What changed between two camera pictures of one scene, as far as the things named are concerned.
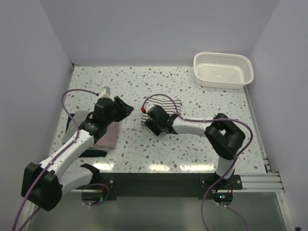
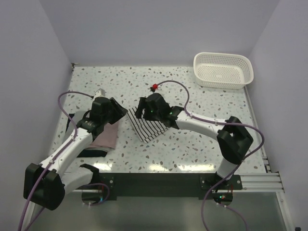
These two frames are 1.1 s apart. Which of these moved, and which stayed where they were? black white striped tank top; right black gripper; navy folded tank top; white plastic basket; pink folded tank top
Moved: right black gripper; black white striped tank top
Stayed: white plastic basket; navy folded tank top; pink folded tank top
